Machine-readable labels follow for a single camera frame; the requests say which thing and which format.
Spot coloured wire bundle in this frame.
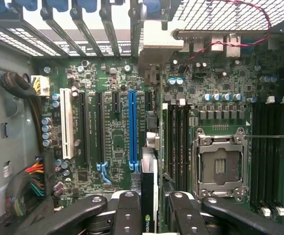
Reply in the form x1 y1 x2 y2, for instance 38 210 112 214
5 157 46 218

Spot long black expansion slot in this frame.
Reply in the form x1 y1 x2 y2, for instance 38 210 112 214
95 92 112 185
79 91 91 165
145 92 155 112

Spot metal CPU socket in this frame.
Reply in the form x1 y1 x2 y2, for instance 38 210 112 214
191 126 249 201

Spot thin socket locking lever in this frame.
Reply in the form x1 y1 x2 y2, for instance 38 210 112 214
243 134 284 141

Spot white expansion slot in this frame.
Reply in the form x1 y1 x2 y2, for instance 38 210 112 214
59 87 75 160

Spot short black expansion slot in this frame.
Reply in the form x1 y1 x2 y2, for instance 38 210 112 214
111 92 121 114

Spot black plastic shroud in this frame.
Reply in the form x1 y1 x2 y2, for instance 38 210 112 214
0 150 62 235

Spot green RAM stick white label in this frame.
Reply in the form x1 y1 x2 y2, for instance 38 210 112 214
161 102 169 172

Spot metal expansion slot cover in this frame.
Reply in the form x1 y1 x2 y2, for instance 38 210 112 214
99 7 122 58
69 7 101 58
40 7 70 58

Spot green motherboard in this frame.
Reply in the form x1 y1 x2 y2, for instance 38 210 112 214
31 33 284 221

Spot red black twisted wire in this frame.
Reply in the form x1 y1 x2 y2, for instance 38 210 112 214
182 0 272 74

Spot blue expansion slot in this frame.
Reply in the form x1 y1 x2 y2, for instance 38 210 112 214
128 90 142 172

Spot white power connector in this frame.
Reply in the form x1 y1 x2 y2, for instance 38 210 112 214
30 74 51 98

